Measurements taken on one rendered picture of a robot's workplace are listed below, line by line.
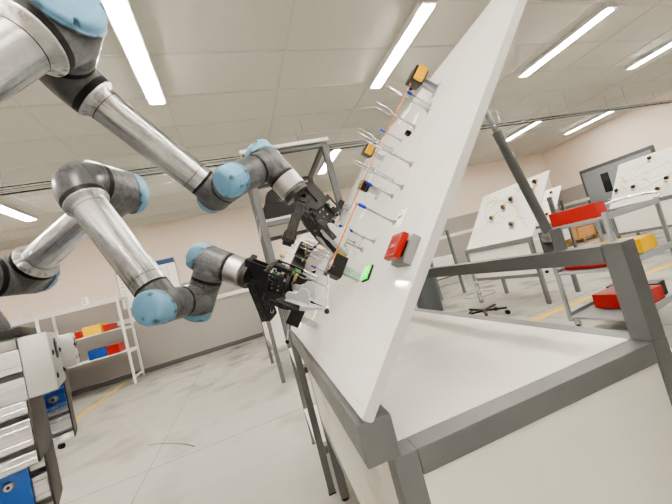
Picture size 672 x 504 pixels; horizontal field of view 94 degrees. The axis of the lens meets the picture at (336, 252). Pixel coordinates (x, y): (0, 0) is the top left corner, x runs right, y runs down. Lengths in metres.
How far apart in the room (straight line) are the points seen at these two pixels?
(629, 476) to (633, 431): 0.08
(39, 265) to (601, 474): 1.40
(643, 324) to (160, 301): 0.96
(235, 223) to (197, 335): 2.84
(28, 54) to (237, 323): 7.70
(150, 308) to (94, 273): 8.04
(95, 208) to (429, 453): 0.82
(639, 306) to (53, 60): 1.14
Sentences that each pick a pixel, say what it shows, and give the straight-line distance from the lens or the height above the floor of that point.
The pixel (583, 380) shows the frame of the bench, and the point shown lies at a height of 0.79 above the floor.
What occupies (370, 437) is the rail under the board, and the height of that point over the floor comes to 0.84.
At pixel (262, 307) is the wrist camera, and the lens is 0.82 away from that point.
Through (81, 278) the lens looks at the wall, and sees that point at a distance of 8.86.
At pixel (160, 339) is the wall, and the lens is 8.41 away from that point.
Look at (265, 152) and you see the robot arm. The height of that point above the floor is 1.42.
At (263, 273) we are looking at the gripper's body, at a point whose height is 1.13.
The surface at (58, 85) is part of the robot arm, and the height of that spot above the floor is 1.58.
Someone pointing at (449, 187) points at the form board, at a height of 1.18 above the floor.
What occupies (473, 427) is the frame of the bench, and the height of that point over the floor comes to 0.79.
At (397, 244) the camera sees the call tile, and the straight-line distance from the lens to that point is 0.56.
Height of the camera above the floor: 1.09
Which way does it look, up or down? 3 degrees up
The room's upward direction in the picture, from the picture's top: 15 degrees counter-clockwise
